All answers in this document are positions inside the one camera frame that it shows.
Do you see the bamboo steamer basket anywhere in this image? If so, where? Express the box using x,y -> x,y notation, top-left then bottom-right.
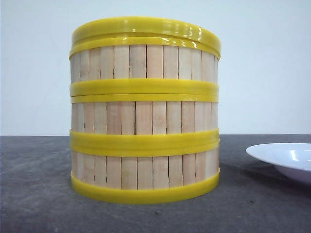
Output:
70,148 -> 220,204
69,35 -> 220,103
70,100 -> 219,158

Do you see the woven bamboo steamer lid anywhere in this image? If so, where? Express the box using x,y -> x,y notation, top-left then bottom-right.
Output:
70,17 -> 221,57

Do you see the white plate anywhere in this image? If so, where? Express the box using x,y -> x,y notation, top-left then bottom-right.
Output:
246,143 -> 311,185

